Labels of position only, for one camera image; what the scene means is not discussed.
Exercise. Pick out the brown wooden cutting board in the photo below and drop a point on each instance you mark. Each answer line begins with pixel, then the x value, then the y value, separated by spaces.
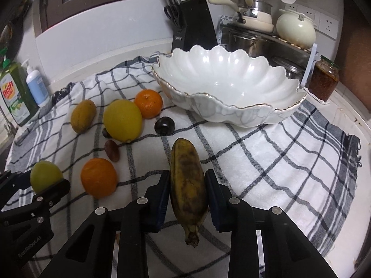
pixel 353 54

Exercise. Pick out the white scalloped ceramic bowl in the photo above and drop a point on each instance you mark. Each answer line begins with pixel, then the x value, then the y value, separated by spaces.
pixel 228 87

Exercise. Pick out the green apple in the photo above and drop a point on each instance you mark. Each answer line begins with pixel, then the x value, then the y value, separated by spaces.
pixel 43 175

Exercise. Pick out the checkered white-grey kitchen towel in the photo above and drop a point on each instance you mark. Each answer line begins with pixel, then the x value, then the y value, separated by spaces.
pixel 305 165

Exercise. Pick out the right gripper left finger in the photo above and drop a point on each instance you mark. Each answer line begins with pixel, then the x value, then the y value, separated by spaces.
pixel 141 217

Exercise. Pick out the dark purple plum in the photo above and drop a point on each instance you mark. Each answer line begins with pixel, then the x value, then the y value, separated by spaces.
pixel 164 126

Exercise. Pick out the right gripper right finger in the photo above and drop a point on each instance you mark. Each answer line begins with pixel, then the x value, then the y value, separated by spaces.
pixel 231 214

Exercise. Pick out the small orange mandarin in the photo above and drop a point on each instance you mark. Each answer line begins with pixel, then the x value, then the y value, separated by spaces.
pixel 149 102

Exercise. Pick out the green dish soap bottle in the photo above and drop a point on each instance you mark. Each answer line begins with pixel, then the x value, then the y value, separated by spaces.
pixel 15 92

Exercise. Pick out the yellow lemon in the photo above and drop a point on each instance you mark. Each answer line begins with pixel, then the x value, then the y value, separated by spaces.
pixel 123 120

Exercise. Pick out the blue pump soap bottle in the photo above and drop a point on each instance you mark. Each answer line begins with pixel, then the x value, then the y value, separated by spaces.
pixel 36 85

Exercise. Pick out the glass jar of sauce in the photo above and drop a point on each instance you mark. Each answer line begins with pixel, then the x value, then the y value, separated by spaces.
pixel 324 79

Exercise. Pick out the black knife block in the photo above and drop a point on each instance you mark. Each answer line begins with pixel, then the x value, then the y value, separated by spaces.
pixel 197 26

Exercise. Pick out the cream saucepan with handle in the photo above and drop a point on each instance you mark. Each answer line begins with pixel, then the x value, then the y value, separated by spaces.
pixel 263 23

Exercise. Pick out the yellow-brown mango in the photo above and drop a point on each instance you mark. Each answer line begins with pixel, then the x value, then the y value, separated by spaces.
pixel 82 116

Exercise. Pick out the black-handled scissors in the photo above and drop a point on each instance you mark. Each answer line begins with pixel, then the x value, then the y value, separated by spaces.
pixel 174 13

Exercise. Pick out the metal corner shelf rack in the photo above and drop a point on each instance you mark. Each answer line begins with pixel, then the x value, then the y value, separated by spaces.
pixel 295 52

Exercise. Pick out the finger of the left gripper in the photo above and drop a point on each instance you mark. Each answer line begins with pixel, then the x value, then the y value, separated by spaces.
pixel 49 197
pixel 12 182

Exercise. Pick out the small dark grape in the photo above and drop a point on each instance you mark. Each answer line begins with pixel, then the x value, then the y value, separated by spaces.
pixel 106 134

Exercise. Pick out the white wall power outlets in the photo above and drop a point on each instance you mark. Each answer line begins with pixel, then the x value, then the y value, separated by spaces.
pixel 324 24

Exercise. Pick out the brown-red date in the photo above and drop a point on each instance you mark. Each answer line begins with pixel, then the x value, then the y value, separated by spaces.
pixel 112 150

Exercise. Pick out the large stainless steel pot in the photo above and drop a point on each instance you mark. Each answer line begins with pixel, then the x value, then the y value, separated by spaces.
pixel 254 45

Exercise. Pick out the steel pot lid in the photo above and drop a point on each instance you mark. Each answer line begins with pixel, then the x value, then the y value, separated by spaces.
pixel 293 71

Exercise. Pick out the overripe yellow-brown banana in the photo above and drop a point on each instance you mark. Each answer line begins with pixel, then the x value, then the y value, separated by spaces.
pixel 188 190

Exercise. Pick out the cream ceramic casserole pot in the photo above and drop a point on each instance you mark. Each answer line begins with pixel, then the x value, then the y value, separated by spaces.
pixel 296 28

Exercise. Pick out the large orange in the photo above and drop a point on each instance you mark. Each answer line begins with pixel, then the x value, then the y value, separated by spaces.
pixel 99 178

